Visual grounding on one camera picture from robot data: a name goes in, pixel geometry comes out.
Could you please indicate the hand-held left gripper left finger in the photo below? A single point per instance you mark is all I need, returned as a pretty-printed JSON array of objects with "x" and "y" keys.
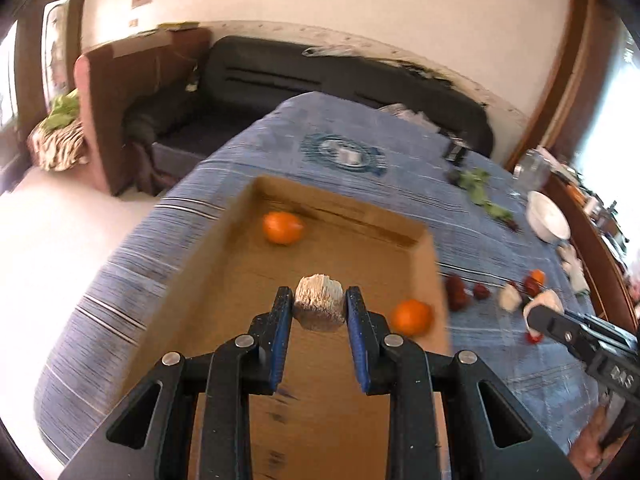
[{"x": 280, "y": 340}]

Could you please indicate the striped cloth bundle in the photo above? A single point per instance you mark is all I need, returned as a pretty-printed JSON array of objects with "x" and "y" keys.
[{"x": 57, "y": 142}]

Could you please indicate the red jujube date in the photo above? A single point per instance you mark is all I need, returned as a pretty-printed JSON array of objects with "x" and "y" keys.
[
  {"x": 481, "y": 291},
  {"x": 511, "y": 224},
  {"x": 456, "y": 292},
  {"x": 531, "y": 287}
]

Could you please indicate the person's right hand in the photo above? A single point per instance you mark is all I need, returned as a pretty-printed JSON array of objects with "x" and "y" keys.
[{"x": 592, "y": 440}]

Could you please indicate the clear glass jar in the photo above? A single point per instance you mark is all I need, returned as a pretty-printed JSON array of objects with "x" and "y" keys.
[{"x": 532, "y": 167}]

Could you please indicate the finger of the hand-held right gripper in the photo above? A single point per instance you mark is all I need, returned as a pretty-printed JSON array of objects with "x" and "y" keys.
[{"x": 555, "y": 327}]

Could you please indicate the flat green book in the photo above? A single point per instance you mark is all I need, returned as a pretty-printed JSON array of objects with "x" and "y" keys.
[{"x": 177, "y": 25}]

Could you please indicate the green leafy stems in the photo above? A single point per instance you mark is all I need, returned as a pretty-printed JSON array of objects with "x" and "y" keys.
[{"x": 475, "y": 182}]

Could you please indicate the blue plaid tablecloth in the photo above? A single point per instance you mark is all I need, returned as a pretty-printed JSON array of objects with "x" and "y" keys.
[{"x": 350, "y": 130}]

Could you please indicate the wooden glass door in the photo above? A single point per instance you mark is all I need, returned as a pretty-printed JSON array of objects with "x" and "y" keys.
[{"x": 55, "y": 50}]

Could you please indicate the brown armchair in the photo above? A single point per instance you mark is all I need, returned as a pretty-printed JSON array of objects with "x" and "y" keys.
[{"x": 130, "y": 90}]

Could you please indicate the crumpled plastic wrap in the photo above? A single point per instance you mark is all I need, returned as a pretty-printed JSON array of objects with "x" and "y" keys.
[{"x": 405, "y": 112}]

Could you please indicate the shallow cardboard box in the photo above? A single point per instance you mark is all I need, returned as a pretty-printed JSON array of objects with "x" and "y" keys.
[{"x": 240, "y": 270}]

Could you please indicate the white bowl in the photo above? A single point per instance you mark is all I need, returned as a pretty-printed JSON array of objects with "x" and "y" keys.
[{"x": 547, "y": 215}]

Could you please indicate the black sofa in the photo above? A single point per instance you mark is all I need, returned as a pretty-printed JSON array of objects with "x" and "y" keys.
[{"x": 280, "y": 75}]

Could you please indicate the red tomato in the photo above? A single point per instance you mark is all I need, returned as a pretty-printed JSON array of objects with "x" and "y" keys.
[{"x": 534, "y": 338}]

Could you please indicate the small black object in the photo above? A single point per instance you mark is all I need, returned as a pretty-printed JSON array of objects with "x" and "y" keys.
[{"x": 452, "y": 176}]

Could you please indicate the orange mandarin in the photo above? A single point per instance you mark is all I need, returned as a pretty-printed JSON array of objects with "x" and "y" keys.
[
  {"x": 538, "y": 276},
  {"x": 411, "y": 317},
  {"x": 283, "y": 227}
]

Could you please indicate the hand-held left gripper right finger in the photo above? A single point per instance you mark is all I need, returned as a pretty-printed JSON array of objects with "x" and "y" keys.
[{"x": 357, "y": 340}]

